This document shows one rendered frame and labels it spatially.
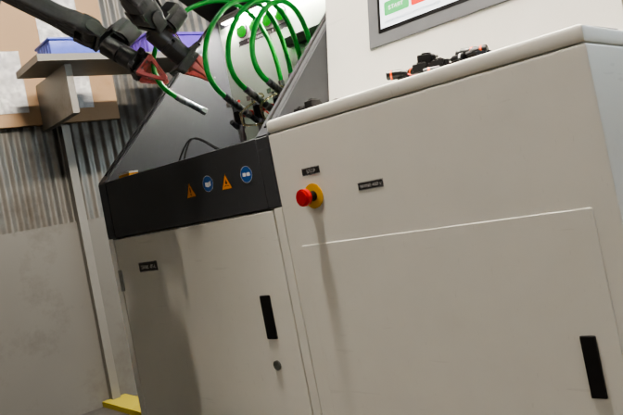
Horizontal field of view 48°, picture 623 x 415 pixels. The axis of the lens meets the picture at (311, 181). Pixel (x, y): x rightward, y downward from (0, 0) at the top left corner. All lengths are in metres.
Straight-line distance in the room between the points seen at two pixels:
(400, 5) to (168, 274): 0.89
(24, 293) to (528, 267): 2.67
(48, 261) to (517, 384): 2.63
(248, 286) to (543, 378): 0.70
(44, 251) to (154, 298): 1.65
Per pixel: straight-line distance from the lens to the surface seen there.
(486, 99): 1.22
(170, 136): 2.20
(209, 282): 1.74
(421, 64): 1.39
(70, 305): 3.57
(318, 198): 1.44
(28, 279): 3.51
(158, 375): 2.01
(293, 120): 1.47
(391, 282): 1.37
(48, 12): 2.07
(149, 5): 1.85
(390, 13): 1.64
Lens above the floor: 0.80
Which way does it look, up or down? 1 degrees up
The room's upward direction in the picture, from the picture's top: 11 degrees counter-clockwise
